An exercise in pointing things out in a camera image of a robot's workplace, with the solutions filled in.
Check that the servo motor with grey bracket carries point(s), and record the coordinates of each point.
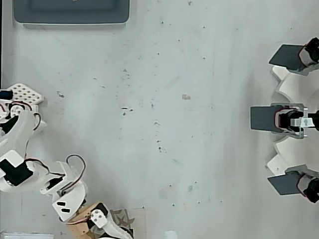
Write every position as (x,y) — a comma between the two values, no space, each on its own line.
(310,53)
(310,188)
(296,122)

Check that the printed paper mat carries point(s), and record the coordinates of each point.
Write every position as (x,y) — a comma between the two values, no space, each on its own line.
(138,222)

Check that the tan gripper with servo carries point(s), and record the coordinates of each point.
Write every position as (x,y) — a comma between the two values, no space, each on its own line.
(97,218)

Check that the grey plastic tray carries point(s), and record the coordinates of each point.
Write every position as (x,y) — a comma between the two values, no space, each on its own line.
(72,11)

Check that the black flat paddle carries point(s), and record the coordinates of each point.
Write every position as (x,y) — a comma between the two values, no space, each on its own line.
(285,56)
(284,184)
(261,117)

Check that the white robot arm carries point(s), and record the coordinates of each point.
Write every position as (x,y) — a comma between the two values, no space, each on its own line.
(22,147)

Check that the white cog wheel fixture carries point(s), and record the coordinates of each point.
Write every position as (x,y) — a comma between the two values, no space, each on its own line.
(291,84)

